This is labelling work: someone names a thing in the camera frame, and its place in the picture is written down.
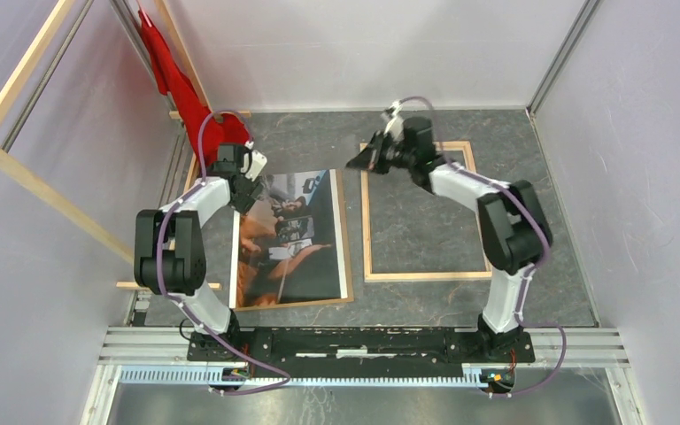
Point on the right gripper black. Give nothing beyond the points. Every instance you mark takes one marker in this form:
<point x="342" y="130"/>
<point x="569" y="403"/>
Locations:
<point x="371" y="160"/>

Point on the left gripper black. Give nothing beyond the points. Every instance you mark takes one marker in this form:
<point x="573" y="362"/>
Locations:
<point x="243" y="203"/>

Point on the wooden picture frame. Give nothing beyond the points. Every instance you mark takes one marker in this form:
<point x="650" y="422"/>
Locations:
<point x="371" y="276"/>

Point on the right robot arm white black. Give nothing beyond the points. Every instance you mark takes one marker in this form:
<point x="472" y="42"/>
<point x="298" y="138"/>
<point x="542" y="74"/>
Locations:
<point x="515" y="236"/>

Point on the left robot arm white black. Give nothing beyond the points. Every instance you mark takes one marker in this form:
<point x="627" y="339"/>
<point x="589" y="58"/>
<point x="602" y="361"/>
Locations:
<point x="169" y="252"/>

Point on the printed photo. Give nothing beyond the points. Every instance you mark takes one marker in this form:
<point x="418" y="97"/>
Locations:
<point x="293" y="246"/>

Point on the red cloth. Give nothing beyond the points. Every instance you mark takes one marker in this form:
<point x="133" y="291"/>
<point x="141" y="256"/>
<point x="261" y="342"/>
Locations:
<point x="206" y="132"/>

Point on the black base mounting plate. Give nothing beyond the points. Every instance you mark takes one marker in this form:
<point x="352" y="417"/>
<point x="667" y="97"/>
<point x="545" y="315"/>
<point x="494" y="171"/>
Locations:
<point x="376" y="352"/>

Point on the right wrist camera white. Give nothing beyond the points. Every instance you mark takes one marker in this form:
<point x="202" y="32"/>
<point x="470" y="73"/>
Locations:
<point x="394" y="123"/>

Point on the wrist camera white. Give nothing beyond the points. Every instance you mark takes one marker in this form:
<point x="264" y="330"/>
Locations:
<point x="394" y="123"/>
<point x="254" y="163"/>

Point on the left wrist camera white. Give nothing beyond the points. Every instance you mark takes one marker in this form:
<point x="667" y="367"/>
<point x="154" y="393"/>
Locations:
<point x="254" y="163"/>

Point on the brown frame backing board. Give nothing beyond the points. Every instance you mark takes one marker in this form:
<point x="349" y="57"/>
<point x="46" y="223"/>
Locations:
<point x="349" y="270"/>

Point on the grey slotted cable duct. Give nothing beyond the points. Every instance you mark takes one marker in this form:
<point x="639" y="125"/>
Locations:
<point x="222" y="377"/>

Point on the wooden rack frame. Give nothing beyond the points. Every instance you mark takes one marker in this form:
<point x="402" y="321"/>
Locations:
<point x="101" y="137"/>

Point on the aluminium rail base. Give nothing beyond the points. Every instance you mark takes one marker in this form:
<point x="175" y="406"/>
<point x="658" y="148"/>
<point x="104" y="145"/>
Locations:
<point x="586" y="347"/>

